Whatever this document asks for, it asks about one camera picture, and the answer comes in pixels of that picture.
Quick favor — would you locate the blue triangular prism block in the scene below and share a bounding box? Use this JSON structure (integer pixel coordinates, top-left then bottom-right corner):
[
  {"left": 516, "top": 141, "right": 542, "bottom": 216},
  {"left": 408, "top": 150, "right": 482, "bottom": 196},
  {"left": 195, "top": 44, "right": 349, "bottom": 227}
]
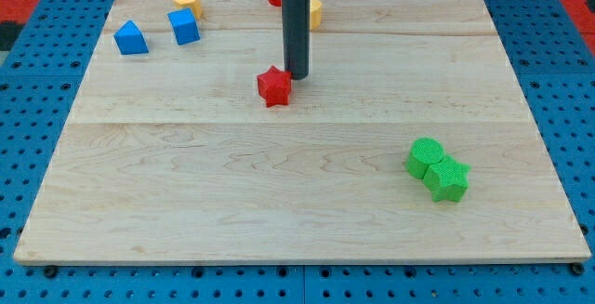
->
[{"left": 113, "top": 20, "right": 149, "bottom": 55}]

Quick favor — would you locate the light wooden board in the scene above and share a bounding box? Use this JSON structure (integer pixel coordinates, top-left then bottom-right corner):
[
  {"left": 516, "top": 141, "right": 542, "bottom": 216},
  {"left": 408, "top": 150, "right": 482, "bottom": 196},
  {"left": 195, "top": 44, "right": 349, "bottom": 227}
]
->
[{"left": 14, "top": 0, "right": 591, "bottom": 266}]

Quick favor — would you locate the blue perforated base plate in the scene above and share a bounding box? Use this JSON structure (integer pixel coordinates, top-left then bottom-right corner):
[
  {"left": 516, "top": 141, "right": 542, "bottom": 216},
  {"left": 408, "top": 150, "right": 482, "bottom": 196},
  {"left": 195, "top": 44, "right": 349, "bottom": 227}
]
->
[{"left": 1, "top": 0, "right": 594, "bottom": 303}]

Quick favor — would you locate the green cylinder block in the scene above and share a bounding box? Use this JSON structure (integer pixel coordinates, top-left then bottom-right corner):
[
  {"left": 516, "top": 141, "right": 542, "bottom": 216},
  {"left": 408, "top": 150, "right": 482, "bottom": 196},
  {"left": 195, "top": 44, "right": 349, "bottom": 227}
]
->
[{"left": 405, "top": 138, "right": 444, "bottom": 179}]

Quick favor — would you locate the red star block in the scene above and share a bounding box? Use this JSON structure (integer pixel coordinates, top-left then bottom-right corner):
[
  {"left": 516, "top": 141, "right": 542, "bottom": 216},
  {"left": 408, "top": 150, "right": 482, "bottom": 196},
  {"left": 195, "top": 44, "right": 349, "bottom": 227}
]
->
[{"left": 257, "top": 65, "right": 292, "bottom": 108}]

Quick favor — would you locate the yellow hexagon block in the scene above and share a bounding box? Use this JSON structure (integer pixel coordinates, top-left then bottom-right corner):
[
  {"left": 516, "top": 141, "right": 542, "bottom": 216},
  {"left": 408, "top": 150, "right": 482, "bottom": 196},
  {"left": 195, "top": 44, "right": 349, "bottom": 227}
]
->
[{"left": 173, "top": 0, "right": 203, "bottom": 20}]

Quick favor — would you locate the yellow block behind pusher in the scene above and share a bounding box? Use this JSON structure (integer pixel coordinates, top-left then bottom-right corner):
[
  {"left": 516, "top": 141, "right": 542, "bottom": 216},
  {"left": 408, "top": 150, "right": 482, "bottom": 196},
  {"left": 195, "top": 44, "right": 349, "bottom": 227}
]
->
[{"left": 310, "top": 0, "right": 323, "bottom": 31}]

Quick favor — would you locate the blue cube block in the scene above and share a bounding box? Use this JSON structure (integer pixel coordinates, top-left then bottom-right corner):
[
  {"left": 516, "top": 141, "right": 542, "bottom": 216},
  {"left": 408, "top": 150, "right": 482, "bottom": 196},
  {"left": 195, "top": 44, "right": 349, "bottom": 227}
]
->
[{"left": 167, "top": 8, "right": 201, "bottom": 46}]

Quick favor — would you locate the green star block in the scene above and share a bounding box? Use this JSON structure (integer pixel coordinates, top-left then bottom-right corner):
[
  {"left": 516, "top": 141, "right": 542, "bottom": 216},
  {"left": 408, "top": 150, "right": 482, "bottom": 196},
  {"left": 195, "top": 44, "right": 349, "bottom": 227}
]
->
[{"left": 422, "top": 155, "right": 471, "bottom": 203}]

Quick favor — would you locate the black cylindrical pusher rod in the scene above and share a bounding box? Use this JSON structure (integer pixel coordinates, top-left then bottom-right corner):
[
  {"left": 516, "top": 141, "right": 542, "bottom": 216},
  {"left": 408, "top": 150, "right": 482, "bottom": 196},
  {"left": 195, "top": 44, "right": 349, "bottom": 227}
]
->
[{"left": 282, "top": 0, "right": 310, "bottom": 80}]

